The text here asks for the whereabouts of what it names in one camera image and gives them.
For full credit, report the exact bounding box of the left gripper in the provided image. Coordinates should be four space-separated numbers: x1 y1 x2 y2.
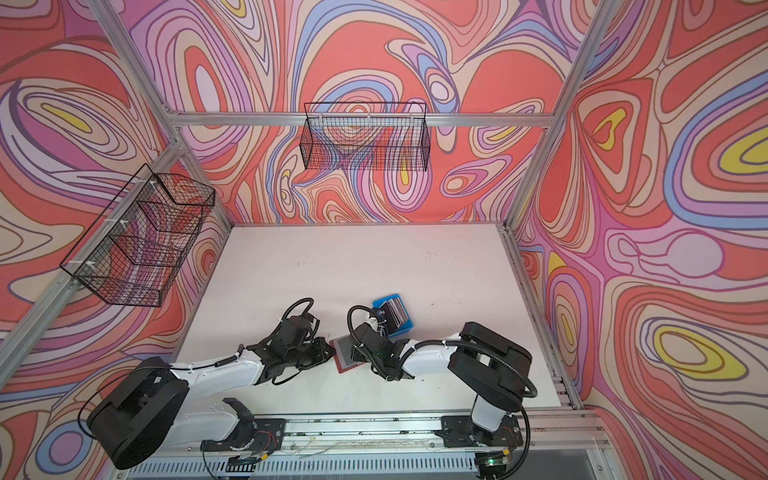
285 337 341 371

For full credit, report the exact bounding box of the red leather card holder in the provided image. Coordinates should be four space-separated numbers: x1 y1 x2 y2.
329 334 370 374

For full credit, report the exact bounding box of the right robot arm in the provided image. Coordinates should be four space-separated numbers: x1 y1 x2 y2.
349 322 538 450

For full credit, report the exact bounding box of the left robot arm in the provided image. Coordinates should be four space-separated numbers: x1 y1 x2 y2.
76 297 335 470

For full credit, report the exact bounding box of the blue plastic card tray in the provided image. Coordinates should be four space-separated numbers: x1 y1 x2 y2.
372 294 414 338

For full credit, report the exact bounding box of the dark credit card stack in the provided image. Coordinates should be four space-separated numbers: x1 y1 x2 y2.
379 297 410 336

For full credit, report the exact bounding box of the black wire basket left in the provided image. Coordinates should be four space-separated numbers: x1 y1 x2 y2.
59 164 216 307

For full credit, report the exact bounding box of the black wire basket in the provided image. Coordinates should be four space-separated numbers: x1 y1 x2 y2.
59 164 216 307
299 101 431 172

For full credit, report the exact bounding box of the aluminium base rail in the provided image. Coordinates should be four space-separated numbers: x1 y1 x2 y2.
112 409 625 479

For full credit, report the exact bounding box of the black wire basket back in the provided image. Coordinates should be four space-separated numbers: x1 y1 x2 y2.
299 101 431 172

